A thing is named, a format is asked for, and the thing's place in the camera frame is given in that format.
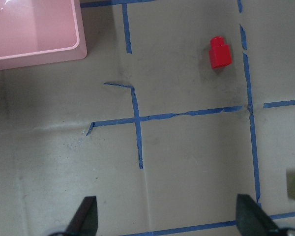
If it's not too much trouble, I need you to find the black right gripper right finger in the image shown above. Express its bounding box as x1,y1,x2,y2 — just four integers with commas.
236,194,295,236

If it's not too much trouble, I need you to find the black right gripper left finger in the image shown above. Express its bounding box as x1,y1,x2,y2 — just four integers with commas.
49,196,98,236

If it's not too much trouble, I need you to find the pink plastic box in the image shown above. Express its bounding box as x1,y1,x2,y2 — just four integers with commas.
0,0,87,70

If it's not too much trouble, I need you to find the red toy block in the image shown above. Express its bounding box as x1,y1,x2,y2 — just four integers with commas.
209,36,232,69

